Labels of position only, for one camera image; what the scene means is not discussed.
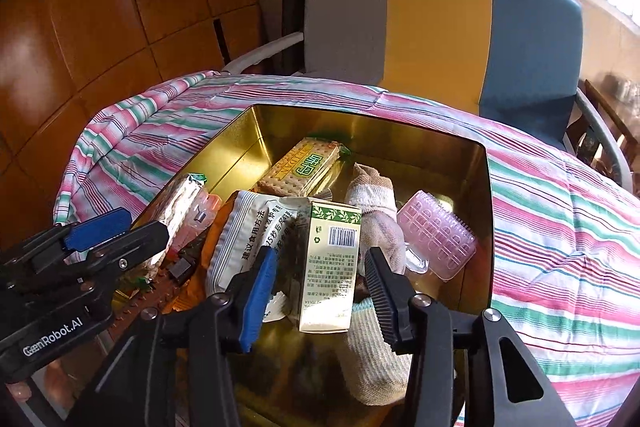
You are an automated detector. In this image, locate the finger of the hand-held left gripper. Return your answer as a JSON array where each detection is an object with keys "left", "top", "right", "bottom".
[
  {"left": 30, "top": 221, "right": 171, "bottom": 305},
  {"left": 0, "top": 207, "right": 133, "bottom": 279}
]

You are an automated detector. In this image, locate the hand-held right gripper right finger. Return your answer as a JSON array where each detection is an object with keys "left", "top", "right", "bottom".
[{"left": 364, "top": 247, "right": 576, "bottom": 427}]

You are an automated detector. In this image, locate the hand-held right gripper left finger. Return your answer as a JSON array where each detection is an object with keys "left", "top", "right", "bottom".
[{"left": 67, "top": 247, "right": 278, "bottom": 427}]

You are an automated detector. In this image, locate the cracker packet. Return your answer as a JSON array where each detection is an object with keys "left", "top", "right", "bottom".
[
  {"left": 145, "top": 173, "right": 208, "bottom": 280},
  {"left": 257, "top": 138, "right": 351, "bottom": 198}
]

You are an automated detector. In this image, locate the white sock ball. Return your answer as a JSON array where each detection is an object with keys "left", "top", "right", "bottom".
[{"left": 345, "top": 297, "right": 413, "bottom": 408}]

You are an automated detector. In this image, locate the orange plastic basket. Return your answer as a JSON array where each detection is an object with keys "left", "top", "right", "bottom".
[{"left": 170, "top": 202, "right": 236, "bottom": 313}]

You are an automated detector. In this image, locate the brown toothed hair clip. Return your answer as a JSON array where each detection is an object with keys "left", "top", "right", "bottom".
[{"left": 112, "top": 257, "right": 201, "bottom": 323}]

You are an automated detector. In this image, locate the green white carton box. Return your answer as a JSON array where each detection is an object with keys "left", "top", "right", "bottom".
[{"left": 297, "top": 201, "right": 362, "bottom": 334}]

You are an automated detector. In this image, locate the white snack packet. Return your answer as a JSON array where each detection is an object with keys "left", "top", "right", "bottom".
[{"left": 206, "top": 190, "right": 313, "bottom": 323}]

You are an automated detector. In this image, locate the white beige sock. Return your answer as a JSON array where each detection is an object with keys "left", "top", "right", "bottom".
[{"left": 345, "top": 163, "right": 407, "bottom": 278}]

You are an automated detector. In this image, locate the gold metal tin container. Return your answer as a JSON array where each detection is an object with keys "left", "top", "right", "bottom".
[{"left": 112, "top": 104, "right": 496, "bottom": 427}]

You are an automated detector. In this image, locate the person's left hand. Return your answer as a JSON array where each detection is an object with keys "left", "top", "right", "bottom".
[{"left": 5, "top": 348, "right": 73, "bottom": 404}]

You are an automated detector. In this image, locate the pink green striped tablecloth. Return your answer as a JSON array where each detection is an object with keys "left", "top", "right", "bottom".
[{"left": 52, "top": 69, "right": 640, "bottom": 427}]

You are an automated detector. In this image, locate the grey yellow blue armchair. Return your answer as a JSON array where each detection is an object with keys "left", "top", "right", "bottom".
[{"left": 220, "top": 0, "right": 633, "bottom": 192}]

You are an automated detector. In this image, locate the wooden side table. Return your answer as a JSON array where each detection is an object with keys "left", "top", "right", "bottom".
[{"left": 582, "top": 77, "right": 640, "bottom": 158}]

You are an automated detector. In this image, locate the set of glass cups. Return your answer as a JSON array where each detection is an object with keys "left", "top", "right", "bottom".
[{"left": 602, "top": 72, "right": 640, "bottom": 100}]

